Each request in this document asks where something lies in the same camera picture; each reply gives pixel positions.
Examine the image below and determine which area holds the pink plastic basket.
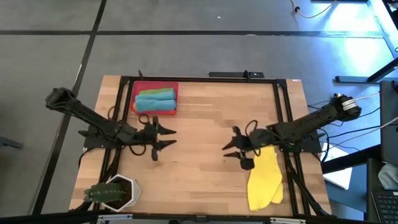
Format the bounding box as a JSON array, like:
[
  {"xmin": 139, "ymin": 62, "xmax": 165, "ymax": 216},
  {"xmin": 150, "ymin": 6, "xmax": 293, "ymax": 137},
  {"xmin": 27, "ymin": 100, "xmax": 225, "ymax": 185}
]
[{"xmin": 130, "ymin": 80, "xmax": 179, "ymax": 116}]

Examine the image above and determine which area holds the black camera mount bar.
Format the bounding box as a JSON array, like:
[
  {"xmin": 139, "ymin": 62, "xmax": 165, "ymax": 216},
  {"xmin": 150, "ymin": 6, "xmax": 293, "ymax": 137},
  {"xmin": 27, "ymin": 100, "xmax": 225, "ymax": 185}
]
[{"xmin": 208, "ymin": 70, "xmax": 265, "ymax": 79}]

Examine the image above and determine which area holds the teal microfiber towel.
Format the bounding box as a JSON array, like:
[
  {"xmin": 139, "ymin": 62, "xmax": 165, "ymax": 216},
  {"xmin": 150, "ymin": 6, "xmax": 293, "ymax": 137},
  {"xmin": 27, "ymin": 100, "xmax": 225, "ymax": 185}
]
[
  {"xmin": 135, "ymin": 90, "xmax": 175, "ymax": 101},
  {"xmin": 135, "ymin": 99, "xmax": 177, "ymax": 113}
]

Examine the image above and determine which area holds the green cactus plant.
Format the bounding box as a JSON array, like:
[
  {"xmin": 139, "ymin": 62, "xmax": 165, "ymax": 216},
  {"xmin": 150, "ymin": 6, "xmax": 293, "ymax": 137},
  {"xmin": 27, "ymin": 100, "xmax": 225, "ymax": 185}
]
[{"xmin": 83, "ymin": 182, "xmax": 127, "ymax": 203}]

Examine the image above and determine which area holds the black monitor panel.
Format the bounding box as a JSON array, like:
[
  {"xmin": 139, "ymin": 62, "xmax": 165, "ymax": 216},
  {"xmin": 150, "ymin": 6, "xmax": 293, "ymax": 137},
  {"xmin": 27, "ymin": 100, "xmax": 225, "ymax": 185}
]
[{"xmin": 379, "ymin": 80, "xmax": 398, "ymax": 166}]

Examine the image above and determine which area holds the black rig beam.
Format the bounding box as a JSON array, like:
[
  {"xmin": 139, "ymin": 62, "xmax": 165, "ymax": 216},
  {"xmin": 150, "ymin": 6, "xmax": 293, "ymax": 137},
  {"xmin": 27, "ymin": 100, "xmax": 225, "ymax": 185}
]
[{"xmin": 0, "ymin": 210, "xmax": 398, "ymax": 224}]

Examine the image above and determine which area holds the yellow floor cable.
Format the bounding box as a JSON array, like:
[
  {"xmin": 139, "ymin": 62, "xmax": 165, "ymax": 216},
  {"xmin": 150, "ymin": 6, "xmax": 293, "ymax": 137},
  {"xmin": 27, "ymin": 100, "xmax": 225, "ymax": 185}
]
[{"xmin": 290, "ymin": 0, "xmax": 338, "ymax": 19}]

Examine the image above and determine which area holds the grey floor cable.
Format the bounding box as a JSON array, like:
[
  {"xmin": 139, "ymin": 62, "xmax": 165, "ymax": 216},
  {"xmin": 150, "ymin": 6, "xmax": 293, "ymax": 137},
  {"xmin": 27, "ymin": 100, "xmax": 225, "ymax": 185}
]
[{"xmin": 357, "ymin": 116, "xmax": 398, "ymax": 138}]

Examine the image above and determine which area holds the yellow microfiber towel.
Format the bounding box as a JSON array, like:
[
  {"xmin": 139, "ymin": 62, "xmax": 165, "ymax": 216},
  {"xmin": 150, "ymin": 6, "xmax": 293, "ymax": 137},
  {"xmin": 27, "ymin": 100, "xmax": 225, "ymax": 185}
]
[{"xmin": 247, "ymin": 146, "xmax": 284, "ymax": 212}]

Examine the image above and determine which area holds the black floor cable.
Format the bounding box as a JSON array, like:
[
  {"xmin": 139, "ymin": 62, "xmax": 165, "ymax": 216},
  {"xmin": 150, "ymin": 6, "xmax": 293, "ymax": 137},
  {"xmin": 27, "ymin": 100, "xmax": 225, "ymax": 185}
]
[{"xmin": 359, "ymin": 107, "xmax": 381, "ymax": 119}]

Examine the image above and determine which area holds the grey cloth bundle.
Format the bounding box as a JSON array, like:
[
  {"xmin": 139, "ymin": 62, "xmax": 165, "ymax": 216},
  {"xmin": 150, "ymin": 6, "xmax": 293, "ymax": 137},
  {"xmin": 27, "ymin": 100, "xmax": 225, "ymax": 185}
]
[{"xmin": 377, "ymin": 162, "xmax": 398, "ymax": 190}]

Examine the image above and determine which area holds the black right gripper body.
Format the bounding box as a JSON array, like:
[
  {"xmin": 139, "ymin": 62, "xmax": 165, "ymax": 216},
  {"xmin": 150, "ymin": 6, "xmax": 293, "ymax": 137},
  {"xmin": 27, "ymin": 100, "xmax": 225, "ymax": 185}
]
[{"xmin": 241, "ymin": 129, "xmax": 275, "ymax": 151}]

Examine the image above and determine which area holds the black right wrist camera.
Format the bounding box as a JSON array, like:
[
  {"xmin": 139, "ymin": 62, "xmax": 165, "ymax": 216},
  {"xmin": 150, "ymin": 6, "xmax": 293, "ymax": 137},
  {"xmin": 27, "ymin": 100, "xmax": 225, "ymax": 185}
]
[{"xmin": 241, "ymin": 157, "xmax": 256, "ymax": 171}]

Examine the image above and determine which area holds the black aluminium table frame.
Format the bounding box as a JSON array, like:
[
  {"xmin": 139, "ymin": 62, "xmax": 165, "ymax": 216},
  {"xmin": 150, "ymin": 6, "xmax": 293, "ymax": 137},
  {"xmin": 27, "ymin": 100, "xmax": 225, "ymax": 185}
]
[{"xmin": 79, "ymin": 75, "xmax": 332, "ymax": 218}]

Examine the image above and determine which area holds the white hexagonal plant pot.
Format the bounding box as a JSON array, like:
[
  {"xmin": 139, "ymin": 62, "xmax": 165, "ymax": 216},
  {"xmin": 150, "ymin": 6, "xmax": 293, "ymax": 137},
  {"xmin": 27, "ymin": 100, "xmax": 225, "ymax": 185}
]
[{"xmin": 104, "ymin": 174, "xmax": 142, "ymax": 213}]

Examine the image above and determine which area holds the white paper sheet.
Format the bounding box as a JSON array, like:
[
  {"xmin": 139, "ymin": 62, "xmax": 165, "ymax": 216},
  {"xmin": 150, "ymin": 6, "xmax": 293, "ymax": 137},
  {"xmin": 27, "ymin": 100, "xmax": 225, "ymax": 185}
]
[{"xmin": 322, "ymin": 143, "xmax": 354, "ymax": 190}]

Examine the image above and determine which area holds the black laptop keyboard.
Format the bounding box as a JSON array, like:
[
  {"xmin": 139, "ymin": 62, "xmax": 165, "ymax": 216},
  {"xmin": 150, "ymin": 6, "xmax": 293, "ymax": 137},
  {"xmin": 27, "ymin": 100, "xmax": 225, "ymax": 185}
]
[{"xmin": 369, "ymin": 190, "xmax": 398, "ymax": 224}]

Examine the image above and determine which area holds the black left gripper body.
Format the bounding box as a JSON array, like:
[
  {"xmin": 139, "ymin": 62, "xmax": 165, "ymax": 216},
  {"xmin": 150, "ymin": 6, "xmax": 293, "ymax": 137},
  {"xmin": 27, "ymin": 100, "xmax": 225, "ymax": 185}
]
[{"xmin": 136, "ymin": 123, "xmax": 160, "ymax": 147}]

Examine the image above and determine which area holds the black desk leg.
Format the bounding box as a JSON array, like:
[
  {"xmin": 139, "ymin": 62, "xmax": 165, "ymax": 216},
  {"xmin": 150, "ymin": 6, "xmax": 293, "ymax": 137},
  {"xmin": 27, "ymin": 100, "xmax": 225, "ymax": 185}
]
[{"xmin": 335, "ymin": 57, "xmax": 398, "ymax": 84}]

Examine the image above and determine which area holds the pale yellow power cable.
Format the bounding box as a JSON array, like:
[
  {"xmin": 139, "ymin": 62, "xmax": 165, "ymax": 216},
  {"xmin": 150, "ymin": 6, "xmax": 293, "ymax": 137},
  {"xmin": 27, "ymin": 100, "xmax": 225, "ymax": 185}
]
[{"xmin": 354, "ymin": 91, "xmax": 381, "ymax": 102}]

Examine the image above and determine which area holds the green microfiber towel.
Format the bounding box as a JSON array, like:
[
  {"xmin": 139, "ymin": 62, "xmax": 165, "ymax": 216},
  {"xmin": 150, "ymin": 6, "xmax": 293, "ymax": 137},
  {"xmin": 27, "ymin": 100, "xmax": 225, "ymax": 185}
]
[{"xmin": 139, "ymin": 87, "xmax": 175, "ymax": 95}]

